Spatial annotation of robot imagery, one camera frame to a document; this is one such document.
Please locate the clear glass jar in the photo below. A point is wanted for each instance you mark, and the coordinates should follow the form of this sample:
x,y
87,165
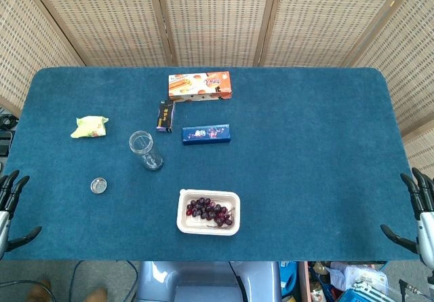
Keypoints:
x,y
146,149

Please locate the yellow green snack bag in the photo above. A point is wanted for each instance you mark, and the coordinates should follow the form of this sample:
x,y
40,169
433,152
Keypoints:
x,y
89,128

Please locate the white rectangular food tray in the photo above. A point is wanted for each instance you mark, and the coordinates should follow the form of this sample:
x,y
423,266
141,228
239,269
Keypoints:
x,y
190,225

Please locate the small black purple box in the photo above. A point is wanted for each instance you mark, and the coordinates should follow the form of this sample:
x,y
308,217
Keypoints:
x,y
165,116

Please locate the blue carpet table cover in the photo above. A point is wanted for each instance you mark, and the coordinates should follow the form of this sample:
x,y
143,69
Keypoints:
x,y
305,166

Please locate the white plastic bag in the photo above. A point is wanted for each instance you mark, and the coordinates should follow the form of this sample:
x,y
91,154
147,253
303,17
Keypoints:
x,y
359,275

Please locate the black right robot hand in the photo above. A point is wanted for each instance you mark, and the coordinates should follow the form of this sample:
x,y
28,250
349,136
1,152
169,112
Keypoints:
x,y
424,224

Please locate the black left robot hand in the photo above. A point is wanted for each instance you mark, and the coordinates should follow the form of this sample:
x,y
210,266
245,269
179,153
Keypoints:
x,y
7,193

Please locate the brown shoe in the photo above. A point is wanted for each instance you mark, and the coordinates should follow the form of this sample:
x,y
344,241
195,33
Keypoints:
x,y
39,290
96,296

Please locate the black equipment beside table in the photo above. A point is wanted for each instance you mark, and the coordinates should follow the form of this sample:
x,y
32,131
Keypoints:
x,y
5,142

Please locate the pale blue robot body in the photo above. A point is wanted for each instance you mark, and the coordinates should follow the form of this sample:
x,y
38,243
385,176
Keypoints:
x,y
203,281

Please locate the blue plastic container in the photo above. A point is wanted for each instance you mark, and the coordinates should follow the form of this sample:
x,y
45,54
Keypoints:
x,y
288,278

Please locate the small metal mesh strainer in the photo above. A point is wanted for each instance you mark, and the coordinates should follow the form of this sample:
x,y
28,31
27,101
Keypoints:
x,y
98,185

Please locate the blue white striped box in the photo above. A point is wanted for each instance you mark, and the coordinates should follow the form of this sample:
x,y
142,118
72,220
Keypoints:
x,y
366,293

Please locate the woven rattan folding screen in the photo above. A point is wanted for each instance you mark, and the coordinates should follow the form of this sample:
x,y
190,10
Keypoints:
x,y
217,17

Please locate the purple grape bunch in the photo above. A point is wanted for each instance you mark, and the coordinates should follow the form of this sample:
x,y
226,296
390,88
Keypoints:
x,y
210,211

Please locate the orange cake box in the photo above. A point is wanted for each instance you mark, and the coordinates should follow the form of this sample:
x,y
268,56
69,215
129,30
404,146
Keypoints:
x,y
200,85

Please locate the long blue box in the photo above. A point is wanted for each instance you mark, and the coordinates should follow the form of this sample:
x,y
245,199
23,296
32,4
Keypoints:
x,y
206,134

